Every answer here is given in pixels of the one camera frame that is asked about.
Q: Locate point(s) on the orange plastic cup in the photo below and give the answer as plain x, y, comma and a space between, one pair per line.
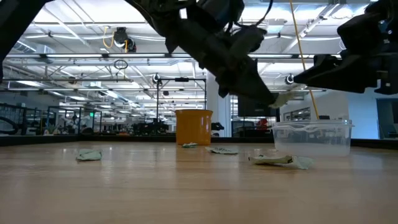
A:
193, 127

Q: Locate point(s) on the black metal frame stand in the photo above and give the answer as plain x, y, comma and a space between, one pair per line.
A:
182, 79

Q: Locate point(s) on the flat white green sweetener packet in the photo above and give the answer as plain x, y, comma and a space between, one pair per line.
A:
222, 150

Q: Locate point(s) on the small green sweetener packet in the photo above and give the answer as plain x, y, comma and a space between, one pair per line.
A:
189, 145

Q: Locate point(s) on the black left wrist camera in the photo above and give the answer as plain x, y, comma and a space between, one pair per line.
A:
245, 40

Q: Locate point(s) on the black table edge rail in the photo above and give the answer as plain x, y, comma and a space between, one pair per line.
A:
93, 139

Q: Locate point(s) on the pale green sweetener packet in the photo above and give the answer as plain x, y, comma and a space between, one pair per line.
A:
283, 99

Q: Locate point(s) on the white pillar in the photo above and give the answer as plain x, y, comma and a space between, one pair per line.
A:
217, 105

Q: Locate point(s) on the pale teal sweetener packet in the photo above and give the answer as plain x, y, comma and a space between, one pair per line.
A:
303, 162

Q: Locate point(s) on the black monitor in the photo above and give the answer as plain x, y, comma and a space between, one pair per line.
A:
255, 107

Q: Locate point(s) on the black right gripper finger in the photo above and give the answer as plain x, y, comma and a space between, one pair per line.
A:
342, 77
326, 60

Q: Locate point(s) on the crumpled white sweetener packet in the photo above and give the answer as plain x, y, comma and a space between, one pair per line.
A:
270, 160

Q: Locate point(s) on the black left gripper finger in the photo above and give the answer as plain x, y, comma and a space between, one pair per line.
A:
255, 81
239, 88

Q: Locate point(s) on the clear plastic bin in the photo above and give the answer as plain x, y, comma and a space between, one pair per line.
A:
312, 140

